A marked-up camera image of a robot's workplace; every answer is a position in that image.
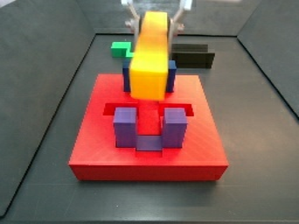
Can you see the black U-shaped bracket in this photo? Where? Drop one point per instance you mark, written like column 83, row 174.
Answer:
column 192, row 56

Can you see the dark blue U-shaped block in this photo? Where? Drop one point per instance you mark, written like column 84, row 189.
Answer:
column 170, row 79

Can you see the yellow long block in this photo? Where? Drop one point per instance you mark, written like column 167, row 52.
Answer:
column 148, row 67

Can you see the purple U-shaped block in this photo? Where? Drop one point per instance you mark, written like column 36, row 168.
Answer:
column 144, row 130

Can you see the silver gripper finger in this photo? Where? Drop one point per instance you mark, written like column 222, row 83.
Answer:
column 176, row 25

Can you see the green zigzag block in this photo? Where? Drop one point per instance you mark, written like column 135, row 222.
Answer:
column 122, row 50

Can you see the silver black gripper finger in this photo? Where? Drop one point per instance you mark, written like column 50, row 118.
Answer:
column 132, row 22

